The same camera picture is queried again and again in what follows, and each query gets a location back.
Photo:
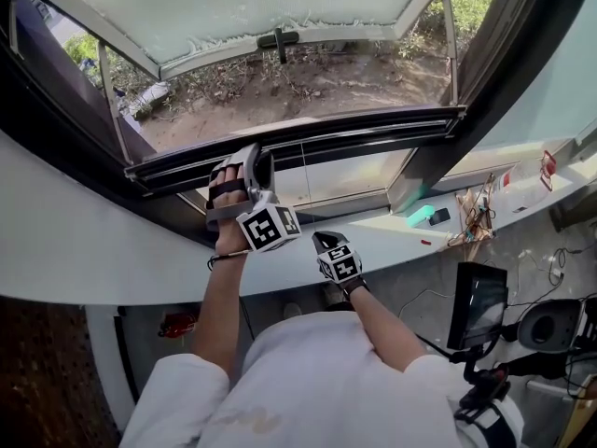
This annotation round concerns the person's white shirt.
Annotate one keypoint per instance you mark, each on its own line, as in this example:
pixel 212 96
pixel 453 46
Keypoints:
pixel 317 390

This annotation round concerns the dark smartphone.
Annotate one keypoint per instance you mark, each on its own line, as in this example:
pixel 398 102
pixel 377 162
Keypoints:
pixel 439 216

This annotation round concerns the white window sill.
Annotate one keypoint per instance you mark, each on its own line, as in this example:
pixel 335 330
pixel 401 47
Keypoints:
pixel 93 250

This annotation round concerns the frosted fixed window pane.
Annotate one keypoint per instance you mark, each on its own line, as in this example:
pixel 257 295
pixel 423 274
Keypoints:
pixel 550 87

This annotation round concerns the person's white left shoe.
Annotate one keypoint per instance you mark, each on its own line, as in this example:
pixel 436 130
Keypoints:
pixel 292 310

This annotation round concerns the person's white right shoe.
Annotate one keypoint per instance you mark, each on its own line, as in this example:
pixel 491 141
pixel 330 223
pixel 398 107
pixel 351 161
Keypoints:
pixel 333 294

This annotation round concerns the black monitor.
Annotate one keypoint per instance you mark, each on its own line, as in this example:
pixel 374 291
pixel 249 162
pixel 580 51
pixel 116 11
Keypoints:
pixel 478 306

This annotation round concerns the mint green bottle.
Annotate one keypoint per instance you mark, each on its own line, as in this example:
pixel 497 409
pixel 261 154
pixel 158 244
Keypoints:
pixel 419 216

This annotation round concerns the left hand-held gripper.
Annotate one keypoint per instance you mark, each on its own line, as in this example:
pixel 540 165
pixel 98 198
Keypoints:
pixel 268 229

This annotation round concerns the person's right forearm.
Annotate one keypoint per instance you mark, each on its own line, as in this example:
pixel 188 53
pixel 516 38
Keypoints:
pixel 387 329

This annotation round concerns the person's white shoe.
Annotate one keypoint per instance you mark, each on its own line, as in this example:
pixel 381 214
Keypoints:
pixel 333 294
pixel 292 310

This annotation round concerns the light wooden board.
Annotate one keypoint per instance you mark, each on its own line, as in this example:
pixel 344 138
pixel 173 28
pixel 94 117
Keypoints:
pixel 580 413

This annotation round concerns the grey round stool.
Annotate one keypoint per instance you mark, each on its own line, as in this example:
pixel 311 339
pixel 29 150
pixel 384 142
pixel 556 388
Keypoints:
pixel 550 327

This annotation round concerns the black camera rig mount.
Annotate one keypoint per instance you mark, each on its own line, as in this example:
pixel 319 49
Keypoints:
pixel 480 385

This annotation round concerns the clear plastic water jug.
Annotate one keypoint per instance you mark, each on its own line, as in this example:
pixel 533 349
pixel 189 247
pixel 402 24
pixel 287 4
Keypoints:
pixel 524 189

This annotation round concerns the green shrub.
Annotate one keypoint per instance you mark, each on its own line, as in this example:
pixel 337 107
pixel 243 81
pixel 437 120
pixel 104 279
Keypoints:
pixel 462 7

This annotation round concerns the red fire extinguisher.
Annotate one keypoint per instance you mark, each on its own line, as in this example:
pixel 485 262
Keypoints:
pixel 177 325

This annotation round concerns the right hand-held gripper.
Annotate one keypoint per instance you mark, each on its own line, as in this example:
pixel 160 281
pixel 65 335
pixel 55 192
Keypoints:
pixel 340 265

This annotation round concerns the white outdoor litter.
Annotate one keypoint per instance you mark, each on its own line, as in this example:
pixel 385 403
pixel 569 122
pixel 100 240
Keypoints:
pixel 149 97

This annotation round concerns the metal window stay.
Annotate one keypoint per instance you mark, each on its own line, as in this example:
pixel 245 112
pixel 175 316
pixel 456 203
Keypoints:
pixel 451 45
pixel 114 105

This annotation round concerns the person's left forearm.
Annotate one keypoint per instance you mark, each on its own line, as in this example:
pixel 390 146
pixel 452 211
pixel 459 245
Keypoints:
pixel 219 320

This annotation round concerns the person's left hand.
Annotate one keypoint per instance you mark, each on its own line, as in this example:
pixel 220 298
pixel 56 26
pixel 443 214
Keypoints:
pixel 228 199

